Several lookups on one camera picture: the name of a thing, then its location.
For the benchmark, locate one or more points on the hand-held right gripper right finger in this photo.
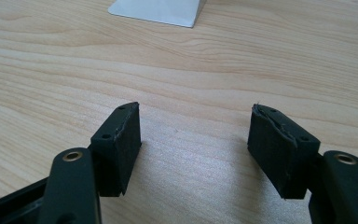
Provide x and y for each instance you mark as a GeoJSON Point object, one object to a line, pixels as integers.
{"type": "Point", "coordinates": [276, 155]}

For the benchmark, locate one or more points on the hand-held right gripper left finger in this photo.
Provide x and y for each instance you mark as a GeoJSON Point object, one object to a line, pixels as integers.
{"type": "Point", "coordinates": [118, 155]}

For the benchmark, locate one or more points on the white metal expandable book stand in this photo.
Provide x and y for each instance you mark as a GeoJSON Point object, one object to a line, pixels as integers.
{"type": "Point", "coordinates": [161, 11]}

